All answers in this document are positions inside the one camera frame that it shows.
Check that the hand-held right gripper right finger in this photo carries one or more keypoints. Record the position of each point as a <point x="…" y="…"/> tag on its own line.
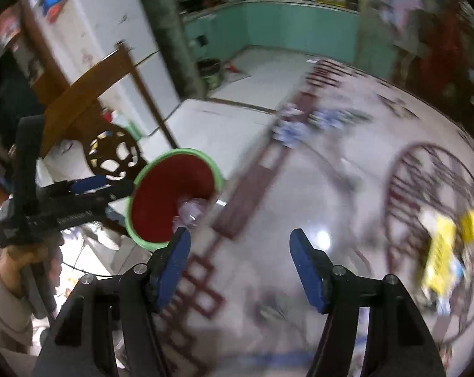
<point x="307" y="271"/>

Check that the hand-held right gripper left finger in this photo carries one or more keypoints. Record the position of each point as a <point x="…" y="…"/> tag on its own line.
<point x="174" y="267"/>

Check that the red basin with green rim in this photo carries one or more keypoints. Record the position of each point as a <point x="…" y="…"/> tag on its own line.
<point x="162" y="188"/>

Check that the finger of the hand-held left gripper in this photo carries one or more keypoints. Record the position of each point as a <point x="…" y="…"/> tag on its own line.
<point x="89" y="183"/>
<point x="103" y="200"/>

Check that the yellow medicine box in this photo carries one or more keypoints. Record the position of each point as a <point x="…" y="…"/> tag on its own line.
<point x="441" y="255"/>

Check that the blue snack wrapper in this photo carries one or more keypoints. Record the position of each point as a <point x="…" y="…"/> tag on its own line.
<point x="455" y="273"/>

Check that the white refrigerator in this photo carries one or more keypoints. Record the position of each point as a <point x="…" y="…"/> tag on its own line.
<point x="103" y="19"/>

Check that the crumpled white paper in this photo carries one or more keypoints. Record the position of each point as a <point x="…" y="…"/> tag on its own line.
<point x="190" y="212"/>

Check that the teal kitchen counter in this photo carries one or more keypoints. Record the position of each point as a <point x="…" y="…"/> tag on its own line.
<point x="292" y="27"/>

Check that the person's left hand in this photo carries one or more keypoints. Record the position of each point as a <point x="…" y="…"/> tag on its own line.
<point x="13" y="261"/>

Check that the black bucket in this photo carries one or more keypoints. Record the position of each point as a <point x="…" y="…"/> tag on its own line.
<point x="209" y="72"/>

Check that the carved wooden chair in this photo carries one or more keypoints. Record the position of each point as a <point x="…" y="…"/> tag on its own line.
<point x="83" y="90"/>

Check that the red garment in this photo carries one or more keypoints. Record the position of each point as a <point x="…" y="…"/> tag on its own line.
<point x="445" y="47"/>

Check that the red broom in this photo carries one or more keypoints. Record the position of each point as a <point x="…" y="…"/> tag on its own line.
<point x="233" y="67"/>

